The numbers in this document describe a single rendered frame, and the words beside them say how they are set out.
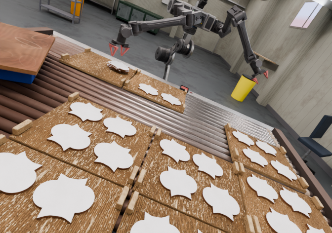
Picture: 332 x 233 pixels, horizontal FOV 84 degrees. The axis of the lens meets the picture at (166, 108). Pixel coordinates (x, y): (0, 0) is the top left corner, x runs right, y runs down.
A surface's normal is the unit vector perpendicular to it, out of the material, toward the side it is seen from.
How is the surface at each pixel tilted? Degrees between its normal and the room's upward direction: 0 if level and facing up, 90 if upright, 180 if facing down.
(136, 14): 90
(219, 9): 90
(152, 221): 0
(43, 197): 0
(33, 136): 0
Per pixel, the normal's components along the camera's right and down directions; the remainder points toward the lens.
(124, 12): -0.04, 0.48
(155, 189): 0.36, -0.81
